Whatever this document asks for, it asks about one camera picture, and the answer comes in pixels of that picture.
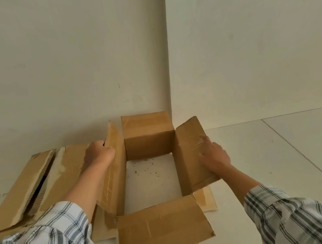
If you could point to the flattened corrugated cardboard piece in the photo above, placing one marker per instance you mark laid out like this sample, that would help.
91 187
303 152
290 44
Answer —
15 197

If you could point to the flat taped cardboard sheet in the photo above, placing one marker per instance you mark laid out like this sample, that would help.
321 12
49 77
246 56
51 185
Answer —
64 170

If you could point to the person's right hand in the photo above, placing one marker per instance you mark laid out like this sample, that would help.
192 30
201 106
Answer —
216 157

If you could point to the person's right thumb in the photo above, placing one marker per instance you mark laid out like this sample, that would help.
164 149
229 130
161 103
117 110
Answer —
204 158

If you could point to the person's left forearm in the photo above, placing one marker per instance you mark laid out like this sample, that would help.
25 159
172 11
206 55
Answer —
54 227

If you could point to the person's right forearm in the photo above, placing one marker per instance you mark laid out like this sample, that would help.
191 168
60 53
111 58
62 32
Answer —
277 214

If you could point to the brown cardboard box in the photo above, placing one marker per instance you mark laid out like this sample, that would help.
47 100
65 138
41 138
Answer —
158 223

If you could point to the person's left thumb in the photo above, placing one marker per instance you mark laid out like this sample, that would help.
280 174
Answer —
110 154

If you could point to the person's left hand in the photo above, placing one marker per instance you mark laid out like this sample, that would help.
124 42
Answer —
96 156

